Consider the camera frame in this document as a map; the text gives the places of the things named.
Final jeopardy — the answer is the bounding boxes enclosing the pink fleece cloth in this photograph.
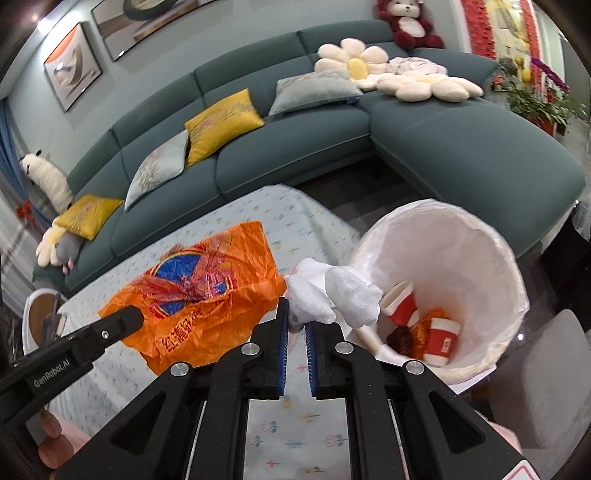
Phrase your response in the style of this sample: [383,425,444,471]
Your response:
[39,408,523,470]

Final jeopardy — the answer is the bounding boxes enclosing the red paper cup with label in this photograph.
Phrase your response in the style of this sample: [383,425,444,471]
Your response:
[421,318,463,367]

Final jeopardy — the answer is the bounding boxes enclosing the white chair with brown seat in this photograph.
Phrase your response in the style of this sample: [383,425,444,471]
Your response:
[22,288,70,356]

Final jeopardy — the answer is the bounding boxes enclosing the long white plush toy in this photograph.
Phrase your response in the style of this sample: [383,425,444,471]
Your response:
[19,150,75,211]

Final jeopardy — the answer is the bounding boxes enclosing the framed picture with orange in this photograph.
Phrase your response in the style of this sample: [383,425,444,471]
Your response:
[43,22,103,113]

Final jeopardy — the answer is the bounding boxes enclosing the red white paper cup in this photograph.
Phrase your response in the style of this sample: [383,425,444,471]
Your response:
[379,281,420,325]

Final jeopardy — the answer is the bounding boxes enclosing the green potted plant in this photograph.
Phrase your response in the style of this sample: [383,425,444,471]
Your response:
[505,76,585,135]

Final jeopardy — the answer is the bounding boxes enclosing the purple orchid plant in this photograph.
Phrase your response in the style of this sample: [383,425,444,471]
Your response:
[530,55,571,93]

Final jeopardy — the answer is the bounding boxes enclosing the teal sectional sofa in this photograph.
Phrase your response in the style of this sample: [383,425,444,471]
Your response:
[32,21,587,292]

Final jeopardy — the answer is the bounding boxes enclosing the floral pale blue tablecloth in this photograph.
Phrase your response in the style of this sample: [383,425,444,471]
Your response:
[44,185,366,480]

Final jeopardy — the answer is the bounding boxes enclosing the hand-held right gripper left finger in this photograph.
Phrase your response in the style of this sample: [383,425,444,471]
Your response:
[88,296,291,480]

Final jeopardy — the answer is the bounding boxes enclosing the large framed wall picture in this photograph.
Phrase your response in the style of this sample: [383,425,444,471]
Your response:
[91,0,223,61]

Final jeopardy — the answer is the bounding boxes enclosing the blue curtain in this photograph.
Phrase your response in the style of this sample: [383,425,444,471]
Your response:
[0,102,33,232]

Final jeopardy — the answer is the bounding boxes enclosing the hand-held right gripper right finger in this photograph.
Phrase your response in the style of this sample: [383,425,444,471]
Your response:
[304,322,528,480]

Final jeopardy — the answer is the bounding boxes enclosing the cream grey plush toy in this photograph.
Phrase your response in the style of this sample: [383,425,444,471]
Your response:
[36,219,70,269]

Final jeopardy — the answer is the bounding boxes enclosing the yellow embroidered cushion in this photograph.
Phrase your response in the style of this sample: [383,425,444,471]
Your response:
[54,194,125,241]
[185,88,266,167]

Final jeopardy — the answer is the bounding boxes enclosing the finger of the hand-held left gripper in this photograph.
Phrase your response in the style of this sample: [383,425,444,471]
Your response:
[59,306,145,354]

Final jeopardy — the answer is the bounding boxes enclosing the cream flower-shaped cushion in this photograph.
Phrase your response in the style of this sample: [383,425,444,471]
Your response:
[314,38,390,82]
[360,74,485,103]

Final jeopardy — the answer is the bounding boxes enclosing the grey upholstered chair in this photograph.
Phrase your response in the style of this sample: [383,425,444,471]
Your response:
[485,309,591,456]

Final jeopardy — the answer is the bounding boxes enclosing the dark red scrunchie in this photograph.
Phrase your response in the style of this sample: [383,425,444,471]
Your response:
[385,327,417,357]

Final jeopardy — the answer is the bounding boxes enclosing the grey-blue embroidered cushion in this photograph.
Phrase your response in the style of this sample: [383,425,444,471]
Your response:
[124,130,190,212]
[268,73,365,117]

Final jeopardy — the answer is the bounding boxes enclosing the pale pink knot cushion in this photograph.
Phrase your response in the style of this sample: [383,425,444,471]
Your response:
[387,56,448,77]

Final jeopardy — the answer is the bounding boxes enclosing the red and white teddy bear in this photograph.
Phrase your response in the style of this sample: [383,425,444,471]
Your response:
[375,0,445,51]

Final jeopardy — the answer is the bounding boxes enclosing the red patterned wall panel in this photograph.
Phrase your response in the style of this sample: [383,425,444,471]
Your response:
[459,0,562,62]

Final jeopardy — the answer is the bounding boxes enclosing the orange plastic bag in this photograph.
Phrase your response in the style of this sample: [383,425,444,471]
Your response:
[98,222,288,376]

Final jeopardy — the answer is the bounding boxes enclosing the white bin with plastic liner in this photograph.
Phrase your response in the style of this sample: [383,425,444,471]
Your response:
[346,198,530,385]

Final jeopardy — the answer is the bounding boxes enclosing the white tissue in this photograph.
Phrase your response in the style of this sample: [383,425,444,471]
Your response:
[285,257,383,331]

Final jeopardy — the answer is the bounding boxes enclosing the small orange wrapper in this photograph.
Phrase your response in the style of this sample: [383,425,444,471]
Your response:
[413,307,452,336]

